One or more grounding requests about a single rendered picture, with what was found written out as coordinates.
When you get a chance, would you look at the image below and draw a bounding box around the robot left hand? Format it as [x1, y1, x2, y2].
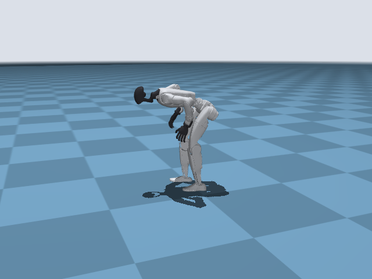
[176, 121, 193, 142]

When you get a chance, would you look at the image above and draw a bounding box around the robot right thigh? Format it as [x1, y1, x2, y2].
[180, 107, 199, 151]

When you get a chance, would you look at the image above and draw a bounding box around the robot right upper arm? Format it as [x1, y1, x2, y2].
[166, 84, 180, 90]

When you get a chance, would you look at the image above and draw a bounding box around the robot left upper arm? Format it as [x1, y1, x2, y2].
[162, 93, 194, 107]

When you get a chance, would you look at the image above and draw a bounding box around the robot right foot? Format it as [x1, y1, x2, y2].
[170, 176, 192, 182]

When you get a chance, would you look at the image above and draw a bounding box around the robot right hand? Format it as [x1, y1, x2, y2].
[169, 108, 181, 128]

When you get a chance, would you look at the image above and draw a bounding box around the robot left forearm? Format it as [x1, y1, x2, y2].
[183, 102, 194, 125]

